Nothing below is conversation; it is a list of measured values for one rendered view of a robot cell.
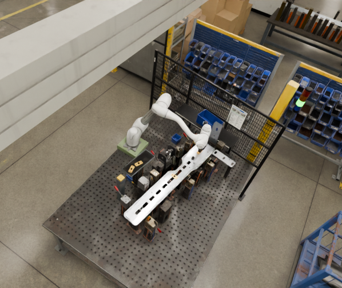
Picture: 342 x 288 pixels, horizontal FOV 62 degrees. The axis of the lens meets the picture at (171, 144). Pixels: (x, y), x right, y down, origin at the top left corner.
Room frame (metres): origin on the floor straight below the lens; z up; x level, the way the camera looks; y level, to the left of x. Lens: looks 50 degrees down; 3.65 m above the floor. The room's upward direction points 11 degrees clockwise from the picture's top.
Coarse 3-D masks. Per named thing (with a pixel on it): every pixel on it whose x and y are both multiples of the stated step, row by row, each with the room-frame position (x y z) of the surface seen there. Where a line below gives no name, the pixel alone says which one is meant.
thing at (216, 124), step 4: (216, 124) 2.41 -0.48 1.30; (220, 124) 2.39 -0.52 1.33; (212, 128) 2.43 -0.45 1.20; (220, 128) 2.38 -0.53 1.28; (212, 132) 2.42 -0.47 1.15; (216, 132) 2.40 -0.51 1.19; (212, 136) 2.41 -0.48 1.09; (216, 136) 2.39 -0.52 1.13; (212, 140) 2.40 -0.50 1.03; (216, 140) 2.38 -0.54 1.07
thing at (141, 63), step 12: (168, 36) 4.20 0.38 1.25; (144, 48) 4.41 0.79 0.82; (156, 48) 4.32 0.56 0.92; (168, 48) 4.20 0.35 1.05; (132, 60) 4.51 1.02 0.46; (144, 60) 4.41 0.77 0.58; (168, 60) 4.20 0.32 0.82; (132, 72) 4.53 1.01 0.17; (144, 72) 4.42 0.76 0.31; (156, 84) 4.30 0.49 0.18
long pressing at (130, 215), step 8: (208, 144) 2.35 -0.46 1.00; (192, 152) 2.17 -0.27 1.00; (208, 152) 2.22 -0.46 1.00; (184, 160) 2.03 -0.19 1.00; (192, 160) 2.05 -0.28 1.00; (200, 160) 2.07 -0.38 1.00; (192, 168) 1.94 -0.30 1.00; (168, 176) 1.77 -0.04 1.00; (184, 176) 1.81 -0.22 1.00; (160, 184) 1.64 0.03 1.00; (168, 184) 1.66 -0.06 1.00; (176, 184) 1.68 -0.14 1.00; (152, 192) 1.53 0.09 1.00; (160, 192) 1.55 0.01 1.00; (168, 192) 1.57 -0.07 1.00; (144, 200) 1.42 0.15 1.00; (152, 200) 1.44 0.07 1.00; (160, 200) 1.46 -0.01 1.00; (136, 208) 1.31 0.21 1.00; (144, 208) 1.33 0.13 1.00; (152, 208) 1.35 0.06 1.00; (128, 216) 1.21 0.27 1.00; (136, 216) 1.23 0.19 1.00; (144, 216) 1.25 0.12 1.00; (136, 224) 1.15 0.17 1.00
